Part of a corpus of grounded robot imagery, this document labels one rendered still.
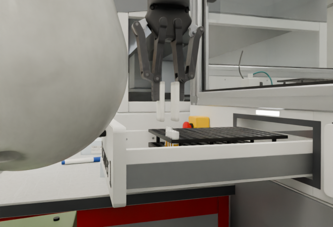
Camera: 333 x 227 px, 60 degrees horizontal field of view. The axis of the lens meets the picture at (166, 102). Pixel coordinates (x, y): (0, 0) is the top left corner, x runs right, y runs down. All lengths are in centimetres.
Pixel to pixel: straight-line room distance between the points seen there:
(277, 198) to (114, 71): 54
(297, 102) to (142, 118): 91
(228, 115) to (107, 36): 66
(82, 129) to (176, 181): 30
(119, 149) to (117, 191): 6
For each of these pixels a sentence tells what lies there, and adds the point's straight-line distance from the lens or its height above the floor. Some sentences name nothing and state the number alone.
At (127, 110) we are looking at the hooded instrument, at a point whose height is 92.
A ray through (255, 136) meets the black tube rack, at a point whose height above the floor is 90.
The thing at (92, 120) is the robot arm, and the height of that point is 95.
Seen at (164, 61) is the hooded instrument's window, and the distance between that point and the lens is 142.
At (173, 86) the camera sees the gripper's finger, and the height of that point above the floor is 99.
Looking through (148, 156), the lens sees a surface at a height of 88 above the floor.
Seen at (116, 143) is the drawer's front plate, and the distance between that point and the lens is 40.
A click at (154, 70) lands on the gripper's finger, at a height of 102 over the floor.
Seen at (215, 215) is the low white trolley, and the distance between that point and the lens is 77.
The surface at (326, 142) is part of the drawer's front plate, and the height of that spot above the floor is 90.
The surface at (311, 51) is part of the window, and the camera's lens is 58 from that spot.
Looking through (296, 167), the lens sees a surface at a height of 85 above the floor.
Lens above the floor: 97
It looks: 1 degrees down
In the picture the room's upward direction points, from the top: straight up
